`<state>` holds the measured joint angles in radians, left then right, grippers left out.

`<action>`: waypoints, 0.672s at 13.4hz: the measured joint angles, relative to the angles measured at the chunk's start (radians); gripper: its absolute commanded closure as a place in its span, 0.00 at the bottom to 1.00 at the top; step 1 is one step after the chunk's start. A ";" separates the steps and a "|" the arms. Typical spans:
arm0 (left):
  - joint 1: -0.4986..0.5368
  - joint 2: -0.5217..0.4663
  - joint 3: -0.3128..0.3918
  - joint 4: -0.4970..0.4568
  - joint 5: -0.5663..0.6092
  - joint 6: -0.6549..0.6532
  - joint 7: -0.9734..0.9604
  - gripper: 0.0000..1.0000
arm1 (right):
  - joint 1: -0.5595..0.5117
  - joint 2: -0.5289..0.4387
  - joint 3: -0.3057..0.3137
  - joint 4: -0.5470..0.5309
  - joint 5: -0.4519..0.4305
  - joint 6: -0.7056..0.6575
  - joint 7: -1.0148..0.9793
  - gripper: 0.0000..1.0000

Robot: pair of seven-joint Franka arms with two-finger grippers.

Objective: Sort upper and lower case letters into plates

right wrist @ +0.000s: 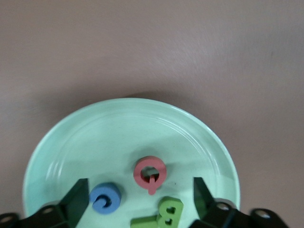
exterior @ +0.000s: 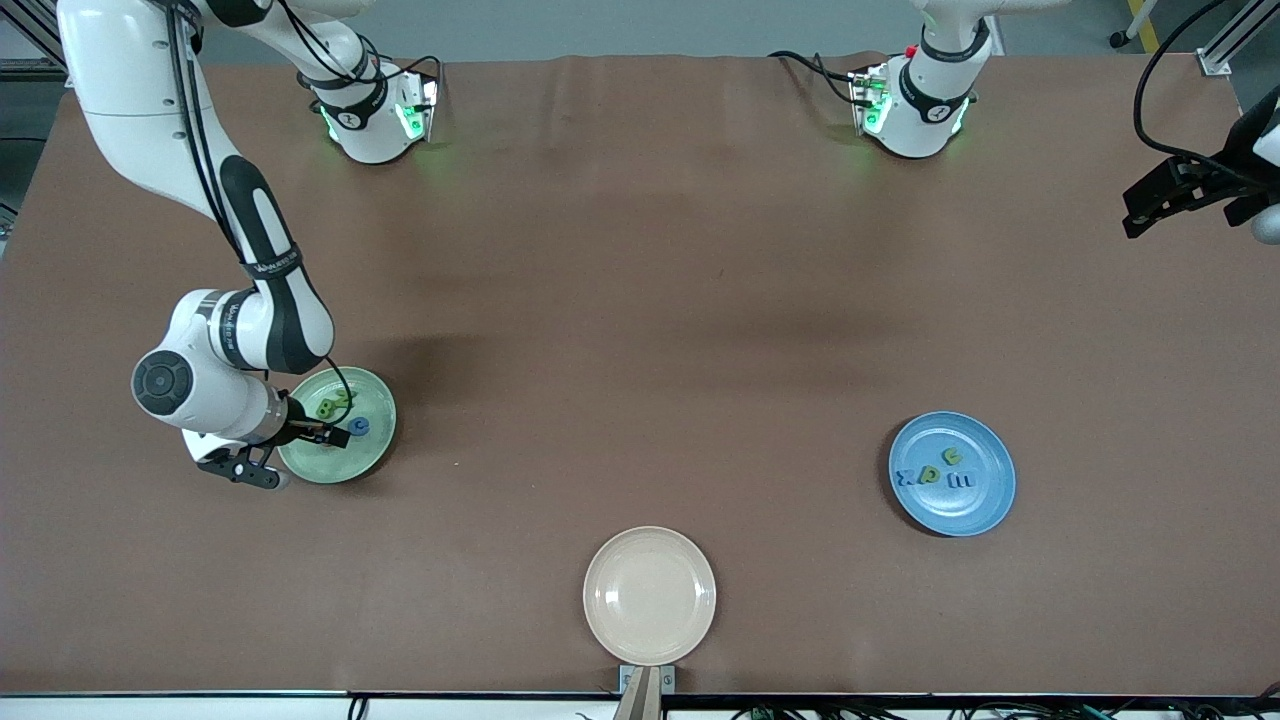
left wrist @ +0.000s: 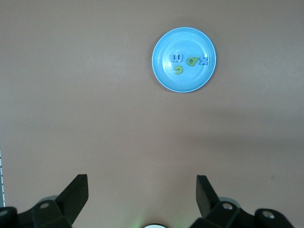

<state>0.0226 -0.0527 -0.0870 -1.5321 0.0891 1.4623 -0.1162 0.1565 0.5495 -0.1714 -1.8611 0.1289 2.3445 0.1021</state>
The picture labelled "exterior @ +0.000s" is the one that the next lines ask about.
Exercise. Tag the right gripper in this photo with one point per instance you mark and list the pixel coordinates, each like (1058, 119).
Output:
(297, 425)

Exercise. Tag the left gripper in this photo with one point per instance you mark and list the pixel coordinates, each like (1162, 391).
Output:
(1203, 181)

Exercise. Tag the blue lowercase letter m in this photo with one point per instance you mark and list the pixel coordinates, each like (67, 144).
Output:
(962, 481)

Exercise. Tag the green lowercase letter p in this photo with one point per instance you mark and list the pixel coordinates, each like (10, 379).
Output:
(930, 475)

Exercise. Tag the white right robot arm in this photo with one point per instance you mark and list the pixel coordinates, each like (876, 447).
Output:
(120, 100)

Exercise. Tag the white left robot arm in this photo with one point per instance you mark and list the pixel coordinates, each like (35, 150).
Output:
(930, 110)

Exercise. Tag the green plate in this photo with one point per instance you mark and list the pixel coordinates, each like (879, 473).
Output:
(370, 460)

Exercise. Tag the silver base connector box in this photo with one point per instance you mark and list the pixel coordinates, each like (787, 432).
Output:
(865, 90)
(425, 100)

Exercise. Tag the beige plate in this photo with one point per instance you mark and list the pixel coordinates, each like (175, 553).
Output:
(650, 595)

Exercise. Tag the brown table mat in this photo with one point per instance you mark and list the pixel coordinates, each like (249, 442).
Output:
(640, 250)

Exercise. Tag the blue plate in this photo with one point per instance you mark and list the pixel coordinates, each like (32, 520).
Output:
(960, 510)

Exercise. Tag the aluminium frame profile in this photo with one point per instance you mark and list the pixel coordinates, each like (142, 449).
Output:
(1212, 62)
(30, 70)

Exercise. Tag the white table edge rail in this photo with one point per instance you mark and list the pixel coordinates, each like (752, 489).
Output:
(200, 708)

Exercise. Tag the beige camera post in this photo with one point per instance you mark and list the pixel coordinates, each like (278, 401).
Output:
(640, 700)

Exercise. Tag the metal mounting bracket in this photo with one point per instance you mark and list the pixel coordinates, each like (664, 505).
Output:
(668, 678)

